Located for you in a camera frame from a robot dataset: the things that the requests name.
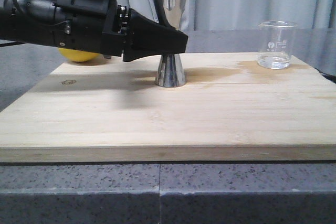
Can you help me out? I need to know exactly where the steel double jigger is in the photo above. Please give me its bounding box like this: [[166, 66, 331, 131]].
[[153, 0, 186, 88]]

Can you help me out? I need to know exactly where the yellow lemon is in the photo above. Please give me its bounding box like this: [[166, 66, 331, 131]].
[[58, 48, 100, 62]]

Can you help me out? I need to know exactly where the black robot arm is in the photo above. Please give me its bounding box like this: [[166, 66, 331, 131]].
[[1, 0, 188, 62]]

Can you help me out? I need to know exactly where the wooden cutting board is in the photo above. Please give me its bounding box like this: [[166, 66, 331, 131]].
[[1, 53, 335, 163]]

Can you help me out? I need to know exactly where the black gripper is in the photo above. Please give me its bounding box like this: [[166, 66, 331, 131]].
[[51, 0, 188, 62]]

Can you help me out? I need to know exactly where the clear glass beaker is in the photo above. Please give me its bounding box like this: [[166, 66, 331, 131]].
[[257, 20, 298, 70]]

